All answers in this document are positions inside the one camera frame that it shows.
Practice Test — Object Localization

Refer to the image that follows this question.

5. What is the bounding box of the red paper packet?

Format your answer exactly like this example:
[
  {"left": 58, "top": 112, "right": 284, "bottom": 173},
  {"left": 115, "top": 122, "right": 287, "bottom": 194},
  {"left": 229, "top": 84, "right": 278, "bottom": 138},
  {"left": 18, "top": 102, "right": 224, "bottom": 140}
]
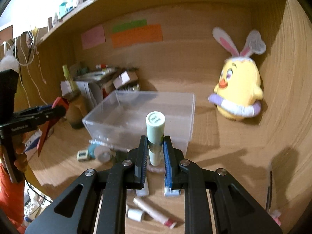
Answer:
[{"left": 37, "top": 97, "right": 69, "bottom": 156}]

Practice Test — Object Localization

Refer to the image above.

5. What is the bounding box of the small white dice eraser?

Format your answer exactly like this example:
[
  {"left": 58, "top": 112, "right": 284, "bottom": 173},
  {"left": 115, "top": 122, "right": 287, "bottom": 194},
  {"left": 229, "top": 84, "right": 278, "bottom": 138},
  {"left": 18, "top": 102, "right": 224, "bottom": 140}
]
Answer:
[{"left": 76, "top": 150, "right": 89, "bottom": 162}]

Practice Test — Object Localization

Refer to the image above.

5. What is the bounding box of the pink-capped white tube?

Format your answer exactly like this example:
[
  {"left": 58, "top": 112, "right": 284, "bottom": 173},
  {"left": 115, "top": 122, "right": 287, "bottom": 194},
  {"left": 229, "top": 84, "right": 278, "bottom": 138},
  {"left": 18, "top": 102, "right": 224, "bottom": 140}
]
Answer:
[{"left": 133, "top": 197, "right": 177, "bottom": 229}]

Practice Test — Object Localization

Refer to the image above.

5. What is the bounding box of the white pen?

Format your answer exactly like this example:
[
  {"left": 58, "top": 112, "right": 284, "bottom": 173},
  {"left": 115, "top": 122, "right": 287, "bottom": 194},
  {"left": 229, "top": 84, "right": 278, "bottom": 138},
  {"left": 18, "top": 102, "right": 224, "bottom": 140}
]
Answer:
[{"left": 89, "top": 139, "right": 129, "bottom": 152}]

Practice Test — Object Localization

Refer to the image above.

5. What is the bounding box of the blue Max staples box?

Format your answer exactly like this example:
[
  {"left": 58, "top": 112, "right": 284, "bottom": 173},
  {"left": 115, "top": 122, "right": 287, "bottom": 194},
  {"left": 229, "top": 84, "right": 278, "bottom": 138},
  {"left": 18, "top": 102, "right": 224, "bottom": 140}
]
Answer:
[{"left": 164, "top": 176, "right": 181, "bottom": 197}]

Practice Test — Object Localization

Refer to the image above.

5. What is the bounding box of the pink braided hair tie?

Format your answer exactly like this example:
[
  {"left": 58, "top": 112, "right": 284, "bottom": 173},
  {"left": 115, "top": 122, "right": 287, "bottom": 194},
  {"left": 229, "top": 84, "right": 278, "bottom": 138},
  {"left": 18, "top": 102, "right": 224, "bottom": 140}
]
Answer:
[{"left": 146, "top": 164, "right": 167, "bottom": 174}]

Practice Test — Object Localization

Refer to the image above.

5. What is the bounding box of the pale green cosmetic tube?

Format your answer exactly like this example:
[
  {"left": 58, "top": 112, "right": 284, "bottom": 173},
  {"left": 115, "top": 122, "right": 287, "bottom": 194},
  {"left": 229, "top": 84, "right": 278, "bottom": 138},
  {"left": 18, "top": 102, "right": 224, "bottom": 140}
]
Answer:
[{"left": 145, "top": 111, "right": 166, "bottom": 166}]

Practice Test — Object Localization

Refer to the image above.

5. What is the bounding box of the mint green tube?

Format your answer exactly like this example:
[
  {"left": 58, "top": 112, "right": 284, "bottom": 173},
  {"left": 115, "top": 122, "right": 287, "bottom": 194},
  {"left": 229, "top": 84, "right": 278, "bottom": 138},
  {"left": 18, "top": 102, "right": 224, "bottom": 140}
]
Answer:
[{"left": 135, "top": 181, "right": 149, "bottom": 197}]

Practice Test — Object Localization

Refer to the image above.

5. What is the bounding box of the white tape roll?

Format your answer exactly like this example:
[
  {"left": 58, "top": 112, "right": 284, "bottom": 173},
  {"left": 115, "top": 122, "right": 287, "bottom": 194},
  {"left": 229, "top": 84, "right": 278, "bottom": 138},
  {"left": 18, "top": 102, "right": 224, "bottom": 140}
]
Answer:
[{"left": 94, "top": 145, "right": 112, "bottom": 163}]

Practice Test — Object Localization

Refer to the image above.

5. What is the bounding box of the dark green spray bottle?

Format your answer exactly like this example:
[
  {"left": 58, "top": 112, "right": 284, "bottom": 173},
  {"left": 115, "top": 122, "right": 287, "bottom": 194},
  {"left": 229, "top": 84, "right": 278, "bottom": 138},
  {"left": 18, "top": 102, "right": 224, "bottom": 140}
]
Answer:
[{"left": 112, "top": 151, "right": 128, "bottom": 165}]

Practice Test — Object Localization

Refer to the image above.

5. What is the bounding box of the orange sleeve forearm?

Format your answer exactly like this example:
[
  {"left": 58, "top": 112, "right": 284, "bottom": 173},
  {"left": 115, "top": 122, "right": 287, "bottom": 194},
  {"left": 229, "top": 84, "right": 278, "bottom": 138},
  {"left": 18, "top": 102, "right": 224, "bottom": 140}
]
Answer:
[{"left": 1, "top": 164, "right": 25, "bottom": 233}]

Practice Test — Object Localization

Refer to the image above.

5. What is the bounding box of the person's left hand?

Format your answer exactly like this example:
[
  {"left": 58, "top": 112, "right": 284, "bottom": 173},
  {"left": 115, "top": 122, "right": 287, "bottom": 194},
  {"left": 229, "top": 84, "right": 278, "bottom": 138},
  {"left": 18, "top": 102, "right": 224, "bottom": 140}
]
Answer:
[{"left": 13, "top": 134, "right": 28, "bottom": 173}]

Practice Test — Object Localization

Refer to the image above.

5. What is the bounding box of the black comb with pink charm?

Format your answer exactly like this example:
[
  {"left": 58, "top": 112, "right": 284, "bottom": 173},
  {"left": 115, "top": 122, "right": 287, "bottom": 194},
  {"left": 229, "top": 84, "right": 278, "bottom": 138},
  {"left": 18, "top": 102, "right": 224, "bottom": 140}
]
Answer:
[{"left": 265, "top": 169, "right": 281, "bottom": 226}]

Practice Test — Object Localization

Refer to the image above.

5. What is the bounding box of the small white cap bottle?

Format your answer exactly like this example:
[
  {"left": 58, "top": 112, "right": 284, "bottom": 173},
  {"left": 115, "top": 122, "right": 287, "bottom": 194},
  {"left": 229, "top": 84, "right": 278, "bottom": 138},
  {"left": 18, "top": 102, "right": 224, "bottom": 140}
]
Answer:
[{"left": 126, "top": 208, "right": 145, "bottom": 222}]

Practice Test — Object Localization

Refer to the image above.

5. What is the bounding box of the brown jar with dark lid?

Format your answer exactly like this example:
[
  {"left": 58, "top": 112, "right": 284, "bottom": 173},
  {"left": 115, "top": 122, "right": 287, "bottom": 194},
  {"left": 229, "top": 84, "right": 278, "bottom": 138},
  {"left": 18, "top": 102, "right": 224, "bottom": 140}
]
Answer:
[{"left": 63, "top": 90, "right": 88, "bottom": 129}]

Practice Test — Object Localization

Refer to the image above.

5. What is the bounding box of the yellow-green spray bottle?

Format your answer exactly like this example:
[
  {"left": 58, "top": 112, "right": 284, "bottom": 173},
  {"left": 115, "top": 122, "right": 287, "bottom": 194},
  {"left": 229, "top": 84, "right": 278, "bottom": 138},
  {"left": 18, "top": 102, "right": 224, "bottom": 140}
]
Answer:
[{"left": 62, "top": 65, "right": 76, "bottom": 91}]

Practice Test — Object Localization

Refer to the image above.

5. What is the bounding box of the stack of papers and books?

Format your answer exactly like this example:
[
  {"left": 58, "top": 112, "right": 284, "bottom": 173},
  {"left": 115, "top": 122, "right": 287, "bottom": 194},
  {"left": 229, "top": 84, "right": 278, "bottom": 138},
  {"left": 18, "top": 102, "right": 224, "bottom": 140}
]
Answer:
[{"left": 60, "top": 67, "right": 117, "bottom": 112}]

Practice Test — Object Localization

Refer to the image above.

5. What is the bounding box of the clear plastic storage bin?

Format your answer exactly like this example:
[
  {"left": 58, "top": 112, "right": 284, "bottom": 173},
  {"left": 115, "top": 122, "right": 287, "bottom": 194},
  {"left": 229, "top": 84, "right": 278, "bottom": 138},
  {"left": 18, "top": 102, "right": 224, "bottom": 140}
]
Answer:
[{"left": 82, "top": 91, "right": 196, "bottom": 153}]

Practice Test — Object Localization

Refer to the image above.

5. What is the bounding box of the red and white marker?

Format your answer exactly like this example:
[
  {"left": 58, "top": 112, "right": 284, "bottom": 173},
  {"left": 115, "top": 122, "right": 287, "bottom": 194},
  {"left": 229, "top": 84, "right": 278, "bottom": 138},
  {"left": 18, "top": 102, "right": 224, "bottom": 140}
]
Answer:
[{"left": 95, "top": 64, "right": 109, "bottom": 69}]

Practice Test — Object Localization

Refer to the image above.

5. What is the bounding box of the small white cardboard box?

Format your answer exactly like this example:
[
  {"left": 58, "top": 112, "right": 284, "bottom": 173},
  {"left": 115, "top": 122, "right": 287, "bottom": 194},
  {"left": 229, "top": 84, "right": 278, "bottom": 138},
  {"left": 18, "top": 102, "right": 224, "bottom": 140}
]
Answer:
[{"left": 113, "top": 71, "right": 138, "bottom": 89}]

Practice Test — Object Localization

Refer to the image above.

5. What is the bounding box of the pink sticky note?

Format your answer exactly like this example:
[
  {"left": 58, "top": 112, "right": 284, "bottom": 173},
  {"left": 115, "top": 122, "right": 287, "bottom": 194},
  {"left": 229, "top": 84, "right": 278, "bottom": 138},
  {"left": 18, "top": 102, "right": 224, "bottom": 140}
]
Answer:
[{"left": 81, "top": 24, "right": 106, "bottom": 50}]

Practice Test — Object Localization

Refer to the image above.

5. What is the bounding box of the white bowl of trinkets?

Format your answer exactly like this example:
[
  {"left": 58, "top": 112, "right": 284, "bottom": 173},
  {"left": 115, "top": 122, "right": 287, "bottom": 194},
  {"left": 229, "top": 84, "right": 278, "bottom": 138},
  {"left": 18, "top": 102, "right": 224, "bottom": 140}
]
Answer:
[{"left": 118, "top": 82, "right": 141, "bottom": 91}]

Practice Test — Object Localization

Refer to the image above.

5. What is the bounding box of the yellow chick bunny plush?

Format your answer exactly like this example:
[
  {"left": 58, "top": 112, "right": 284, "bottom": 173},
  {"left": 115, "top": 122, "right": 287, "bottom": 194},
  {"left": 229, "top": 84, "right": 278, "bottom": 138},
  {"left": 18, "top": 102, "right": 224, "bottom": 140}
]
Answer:
[{"left": 208, "top": 27, "right": 266, "bottom": 121}]

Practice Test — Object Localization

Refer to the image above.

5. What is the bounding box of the green sticky note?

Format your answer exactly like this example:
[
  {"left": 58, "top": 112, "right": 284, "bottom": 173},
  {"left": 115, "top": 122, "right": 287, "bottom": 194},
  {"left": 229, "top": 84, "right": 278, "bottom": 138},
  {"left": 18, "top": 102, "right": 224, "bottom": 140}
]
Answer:
[{"left": 112, "top": 19, "right": 148, "bottom": 33}]

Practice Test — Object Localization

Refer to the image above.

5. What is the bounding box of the orange sticky note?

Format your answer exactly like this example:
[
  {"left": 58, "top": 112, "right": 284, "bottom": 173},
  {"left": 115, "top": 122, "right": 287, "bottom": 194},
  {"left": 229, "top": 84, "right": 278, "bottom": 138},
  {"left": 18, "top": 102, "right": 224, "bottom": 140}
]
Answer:
[{"left": 111, "top": 24, "right": 163, "bottom": 48}]

